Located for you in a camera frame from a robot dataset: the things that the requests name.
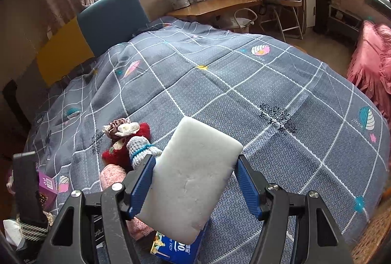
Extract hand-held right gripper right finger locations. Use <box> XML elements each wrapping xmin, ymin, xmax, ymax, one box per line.
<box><xmin>235</xmin><ymin>154</ymin><xmax>352</xmax><ymax>264</ymax></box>

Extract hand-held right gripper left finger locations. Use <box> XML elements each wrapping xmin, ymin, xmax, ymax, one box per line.
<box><xmin>38</xmin><ymin>155</ymin><xmax>156</xmax><ymax>264</ymax></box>

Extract pink towel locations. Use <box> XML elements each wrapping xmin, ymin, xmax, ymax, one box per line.
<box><xmin>100</xmin><ymin>164</ymin><xmax>155</xmax><ymax>239</ymax></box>

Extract grey knitted sock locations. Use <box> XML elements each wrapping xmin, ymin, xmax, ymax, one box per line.
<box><xmin>126</xmin><ymin>136</ymin><xmax>163</xmax><ymax>167</ymax></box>

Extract red knitted doll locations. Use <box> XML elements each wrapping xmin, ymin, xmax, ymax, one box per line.
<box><xmin>102</xmin><ymin>123</ymin><xmax>151</xmax><ymax>167</ymax></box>

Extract white sponge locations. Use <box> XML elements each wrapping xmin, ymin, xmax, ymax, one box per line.
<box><xmin>136</xmin><ymin>116</ymin><xmax>243</xmax><ymax>244</ymax></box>

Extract brown white scrunchie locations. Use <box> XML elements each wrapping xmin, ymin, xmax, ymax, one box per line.
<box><xmin>103</xmin><ymin>118</ymin><xmax>140</xmax><ymax>140</ymax></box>

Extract purple cardboard box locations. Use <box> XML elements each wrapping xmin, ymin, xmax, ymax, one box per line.
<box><xmin>37</xmin><ymin>171</ymin><xmax>58</xmax><ymax>210</ymax></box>

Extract ornate gold tissue box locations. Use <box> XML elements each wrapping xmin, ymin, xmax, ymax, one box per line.
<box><xmin>38</xmin><ymin>193</ymin><xmax>55</xmax><ymax>222</ymax></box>

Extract white tissue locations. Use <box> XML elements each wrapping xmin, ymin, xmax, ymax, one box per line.
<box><xmin>3</xmin><ymin>219</ymin><xmax>25</xmax><ymax>247</ymax></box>

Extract blue printed carton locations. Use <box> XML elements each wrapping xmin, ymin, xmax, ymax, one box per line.
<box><xmin>150</xmin><ymin>221</ymin><xmax>209</xmax><ymax>264</ymax></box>

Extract grey checked blanket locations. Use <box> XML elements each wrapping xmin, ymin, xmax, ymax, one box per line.
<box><xmin>23</xmin><ymin>16</ymin><xmax>391</xmax><ymax>264</ymax></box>

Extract woven floor mat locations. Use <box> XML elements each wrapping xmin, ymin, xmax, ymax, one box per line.
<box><xmin>351</xmin><ymin>198</ymin><xmax>391</xmax><ymax>264</ymax></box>

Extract grey yellow blue headboard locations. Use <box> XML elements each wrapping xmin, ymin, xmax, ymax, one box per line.
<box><xmin>18</xmin><ymin>0</ymin><xmax>150</xmax><ymax>93</ymax></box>

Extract pink ruffled cover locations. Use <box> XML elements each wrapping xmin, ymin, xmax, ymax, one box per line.
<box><xmin>347</xmin><ymin>21</ymin><xmax>391</xmax><ymax>124</ymax></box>

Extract wooden desk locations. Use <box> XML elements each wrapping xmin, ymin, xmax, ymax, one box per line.
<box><xmin>166</xmin><ymin>0</ymin><xmax>263</xmax><ymax>29</ymax></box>

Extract white small cabinet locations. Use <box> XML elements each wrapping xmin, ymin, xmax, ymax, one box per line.
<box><xmin>305</xmin><ymin>0</ymin><xmax>317</xmax><ymax>28</ymax></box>

